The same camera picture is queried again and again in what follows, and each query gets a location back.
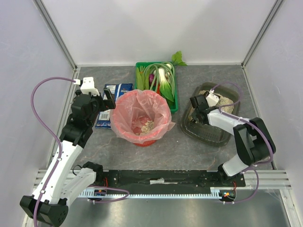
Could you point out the green long beans bundle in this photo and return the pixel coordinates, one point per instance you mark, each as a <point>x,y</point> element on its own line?
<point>171,75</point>

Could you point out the dark translucent litter box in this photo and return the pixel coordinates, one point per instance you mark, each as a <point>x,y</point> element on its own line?
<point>207,134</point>

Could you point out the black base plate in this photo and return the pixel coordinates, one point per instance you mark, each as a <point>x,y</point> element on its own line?
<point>152,182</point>

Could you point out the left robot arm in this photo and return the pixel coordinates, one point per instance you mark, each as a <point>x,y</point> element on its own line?
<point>50,201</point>

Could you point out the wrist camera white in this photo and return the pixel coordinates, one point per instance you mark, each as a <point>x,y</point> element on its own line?
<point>211,98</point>
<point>87,86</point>

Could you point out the green leaf sprig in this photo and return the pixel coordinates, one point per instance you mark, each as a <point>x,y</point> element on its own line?
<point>176,59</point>

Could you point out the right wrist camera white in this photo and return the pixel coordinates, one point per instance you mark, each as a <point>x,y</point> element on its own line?
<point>211,98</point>

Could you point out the blue Doritos chip bag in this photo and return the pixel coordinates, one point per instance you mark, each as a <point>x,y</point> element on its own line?
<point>117,90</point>

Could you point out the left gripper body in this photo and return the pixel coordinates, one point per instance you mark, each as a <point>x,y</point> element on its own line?
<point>100,103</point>

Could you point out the white bok choy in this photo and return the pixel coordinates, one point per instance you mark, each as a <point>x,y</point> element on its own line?
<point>164,85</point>

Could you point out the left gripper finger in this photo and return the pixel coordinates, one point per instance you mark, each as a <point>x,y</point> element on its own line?
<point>110,98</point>
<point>110,104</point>

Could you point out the pink plastic bag liner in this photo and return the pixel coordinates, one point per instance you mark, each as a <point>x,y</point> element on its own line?
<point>142,113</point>

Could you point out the purple onion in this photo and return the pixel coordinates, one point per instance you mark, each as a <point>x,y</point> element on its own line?
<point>151,77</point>

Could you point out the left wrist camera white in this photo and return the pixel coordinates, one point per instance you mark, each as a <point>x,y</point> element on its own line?
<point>87,86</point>

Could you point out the white cable duct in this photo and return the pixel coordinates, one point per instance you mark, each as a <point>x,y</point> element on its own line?
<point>92,193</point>

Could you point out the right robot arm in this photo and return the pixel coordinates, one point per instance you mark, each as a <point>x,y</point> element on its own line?
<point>254,144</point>

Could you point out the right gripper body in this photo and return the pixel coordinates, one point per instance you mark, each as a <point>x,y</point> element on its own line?
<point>197,103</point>

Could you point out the green lettuce leaf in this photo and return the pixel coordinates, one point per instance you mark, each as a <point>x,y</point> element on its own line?
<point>140,80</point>

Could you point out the green vegetable tray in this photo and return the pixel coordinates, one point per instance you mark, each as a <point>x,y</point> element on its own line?
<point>173,105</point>

